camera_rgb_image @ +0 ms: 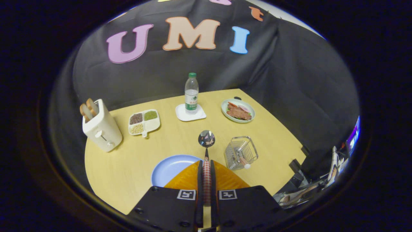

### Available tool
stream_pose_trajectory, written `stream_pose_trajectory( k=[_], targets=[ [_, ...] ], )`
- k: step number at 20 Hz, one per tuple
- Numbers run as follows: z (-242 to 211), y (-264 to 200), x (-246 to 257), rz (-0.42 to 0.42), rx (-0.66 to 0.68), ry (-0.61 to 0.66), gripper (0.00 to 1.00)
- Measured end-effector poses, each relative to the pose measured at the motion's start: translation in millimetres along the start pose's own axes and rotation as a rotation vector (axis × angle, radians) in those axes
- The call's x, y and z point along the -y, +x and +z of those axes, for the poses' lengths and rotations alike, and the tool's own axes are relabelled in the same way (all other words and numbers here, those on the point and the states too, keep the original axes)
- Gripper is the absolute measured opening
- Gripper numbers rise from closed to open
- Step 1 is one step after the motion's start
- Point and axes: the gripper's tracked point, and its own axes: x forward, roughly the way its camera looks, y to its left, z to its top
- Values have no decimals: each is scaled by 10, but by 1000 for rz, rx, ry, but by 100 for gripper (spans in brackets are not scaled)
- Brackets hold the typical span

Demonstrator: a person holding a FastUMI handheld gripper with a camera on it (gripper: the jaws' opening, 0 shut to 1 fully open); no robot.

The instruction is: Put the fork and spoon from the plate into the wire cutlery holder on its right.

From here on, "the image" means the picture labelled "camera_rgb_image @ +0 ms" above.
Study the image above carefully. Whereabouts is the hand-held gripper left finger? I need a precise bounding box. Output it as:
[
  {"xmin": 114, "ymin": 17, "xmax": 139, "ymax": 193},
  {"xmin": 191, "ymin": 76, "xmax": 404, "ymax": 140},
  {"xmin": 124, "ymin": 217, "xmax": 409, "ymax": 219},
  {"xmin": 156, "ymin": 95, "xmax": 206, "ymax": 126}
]
[{"xmin": 127, "ymin": 160, "xmax": 204, "ymax": 231}]

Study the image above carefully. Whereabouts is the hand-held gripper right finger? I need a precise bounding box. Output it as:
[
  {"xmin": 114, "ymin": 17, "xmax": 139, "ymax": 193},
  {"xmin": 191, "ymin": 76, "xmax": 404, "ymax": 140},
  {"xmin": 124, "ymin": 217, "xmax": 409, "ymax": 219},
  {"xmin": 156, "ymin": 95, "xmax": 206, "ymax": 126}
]
[{"xmin": 210, "ymin": 160, "xmax": 284, "ymax": 231}]

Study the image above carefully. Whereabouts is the fork with checked handle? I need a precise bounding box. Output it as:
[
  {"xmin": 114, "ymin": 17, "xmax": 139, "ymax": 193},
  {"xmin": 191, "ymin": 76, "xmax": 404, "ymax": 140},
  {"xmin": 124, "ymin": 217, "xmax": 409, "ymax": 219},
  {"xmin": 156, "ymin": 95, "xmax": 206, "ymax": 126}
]
[{"xmin": 237, "ymin": 142, "xmax": 251, "ymax": 169}]

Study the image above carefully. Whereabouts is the spoon with checked handle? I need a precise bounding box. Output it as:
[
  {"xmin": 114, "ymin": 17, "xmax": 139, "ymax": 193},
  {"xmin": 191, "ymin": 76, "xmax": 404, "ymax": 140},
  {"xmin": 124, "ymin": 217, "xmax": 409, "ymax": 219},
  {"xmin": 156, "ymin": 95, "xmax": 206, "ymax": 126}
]
[{"xmin": 198, "ymin": 130, "xmax": 216, "ymax": 207}]

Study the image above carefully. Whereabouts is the blue plate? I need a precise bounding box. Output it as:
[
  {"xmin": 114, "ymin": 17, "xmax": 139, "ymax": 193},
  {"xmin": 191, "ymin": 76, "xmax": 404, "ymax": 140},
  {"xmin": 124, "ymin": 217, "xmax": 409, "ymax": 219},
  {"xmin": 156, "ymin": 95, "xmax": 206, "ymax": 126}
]
[{"xmin": 151, "ymin": 155, "xmax": 202, "ymax": 187}]

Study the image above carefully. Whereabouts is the perforated metal basket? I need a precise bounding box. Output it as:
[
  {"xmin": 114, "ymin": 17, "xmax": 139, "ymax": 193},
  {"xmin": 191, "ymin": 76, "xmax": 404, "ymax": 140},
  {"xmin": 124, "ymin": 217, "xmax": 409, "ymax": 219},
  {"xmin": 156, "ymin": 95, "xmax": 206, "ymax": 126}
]
[{"xmin": 224, "ymin": 136, "xmax": 259, "ymax": 170}]

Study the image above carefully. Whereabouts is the white divided dish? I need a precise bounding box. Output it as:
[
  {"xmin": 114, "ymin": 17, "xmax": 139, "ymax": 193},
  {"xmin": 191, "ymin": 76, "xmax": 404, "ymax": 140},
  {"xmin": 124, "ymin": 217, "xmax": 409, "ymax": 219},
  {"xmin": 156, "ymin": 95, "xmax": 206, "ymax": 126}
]
[{"xmin": 128, "ymin": 109, "xmax": 161, "ymax": 138}]

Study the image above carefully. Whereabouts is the white square coaster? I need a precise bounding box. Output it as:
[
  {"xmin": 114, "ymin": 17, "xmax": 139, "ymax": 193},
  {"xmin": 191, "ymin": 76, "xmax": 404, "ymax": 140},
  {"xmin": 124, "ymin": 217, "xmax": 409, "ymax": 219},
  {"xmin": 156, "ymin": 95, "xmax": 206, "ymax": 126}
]
[{"xmin": 175, "ymin": 103, "xmax": 207, "ymax": 122}]

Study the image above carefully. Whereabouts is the brown cooked meat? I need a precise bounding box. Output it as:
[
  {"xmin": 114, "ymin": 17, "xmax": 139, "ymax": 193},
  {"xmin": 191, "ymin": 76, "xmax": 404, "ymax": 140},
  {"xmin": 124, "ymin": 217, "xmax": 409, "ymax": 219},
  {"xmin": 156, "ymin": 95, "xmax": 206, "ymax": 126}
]
[{"xmin": 227, "ymin": 104, "xmax": 252, "ymax": 121}]

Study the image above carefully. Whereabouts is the white toaster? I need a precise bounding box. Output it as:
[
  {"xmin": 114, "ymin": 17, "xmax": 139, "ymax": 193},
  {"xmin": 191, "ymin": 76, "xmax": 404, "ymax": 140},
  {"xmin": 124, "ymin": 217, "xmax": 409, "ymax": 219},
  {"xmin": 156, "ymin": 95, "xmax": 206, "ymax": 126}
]
[{"xmin": 82, "ymin": 99, "xmax": 123, "ymax": 152}]

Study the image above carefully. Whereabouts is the pale green plate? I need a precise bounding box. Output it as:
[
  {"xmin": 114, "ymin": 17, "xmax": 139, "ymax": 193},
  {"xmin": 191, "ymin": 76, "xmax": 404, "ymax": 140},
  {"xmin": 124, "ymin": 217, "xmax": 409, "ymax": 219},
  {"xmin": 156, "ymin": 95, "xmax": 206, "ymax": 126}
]
[{"xmin": 221, "ymin": 99, "xmax": 255, "ymax": 123}]

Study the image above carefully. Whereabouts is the clear water bottle green cap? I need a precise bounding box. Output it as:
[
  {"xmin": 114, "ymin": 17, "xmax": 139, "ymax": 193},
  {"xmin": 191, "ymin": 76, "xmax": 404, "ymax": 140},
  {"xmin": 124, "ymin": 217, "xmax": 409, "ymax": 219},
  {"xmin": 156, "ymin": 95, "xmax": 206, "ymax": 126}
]
[{"xmin": 185, "ymin": 72, "xmax": 199, "ymax": 115}]

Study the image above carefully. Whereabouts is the toasted bread slice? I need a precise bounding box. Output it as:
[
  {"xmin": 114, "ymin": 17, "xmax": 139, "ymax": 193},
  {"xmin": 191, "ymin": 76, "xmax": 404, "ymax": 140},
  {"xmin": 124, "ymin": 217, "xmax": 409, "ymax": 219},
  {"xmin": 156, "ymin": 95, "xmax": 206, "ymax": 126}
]
[
  {"xmin": 86, "ymin": 98, "xmax": 98, "ymax": 117},
  {"xmin": 80, "ymin": 103, "xmax": 91, "ymax": 122}
]

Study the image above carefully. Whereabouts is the computer monitor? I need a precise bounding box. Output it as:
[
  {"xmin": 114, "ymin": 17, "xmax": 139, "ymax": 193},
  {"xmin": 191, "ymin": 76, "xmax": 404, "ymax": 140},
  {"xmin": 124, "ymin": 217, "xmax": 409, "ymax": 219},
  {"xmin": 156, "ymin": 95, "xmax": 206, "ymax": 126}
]
[{"xmin": 346, "ymin": 118, "xmax": 360, "ymax": 155}]

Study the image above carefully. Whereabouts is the black backdrop cloth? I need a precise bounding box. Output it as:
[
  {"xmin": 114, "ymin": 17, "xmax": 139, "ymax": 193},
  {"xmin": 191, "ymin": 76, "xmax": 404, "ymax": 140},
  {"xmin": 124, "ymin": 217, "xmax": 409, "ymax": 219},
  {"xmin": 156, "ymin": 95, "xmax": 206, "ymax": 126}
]
[{"xmin": 48, "ymin": 0, "xmax": 359, "ymax": 181}]

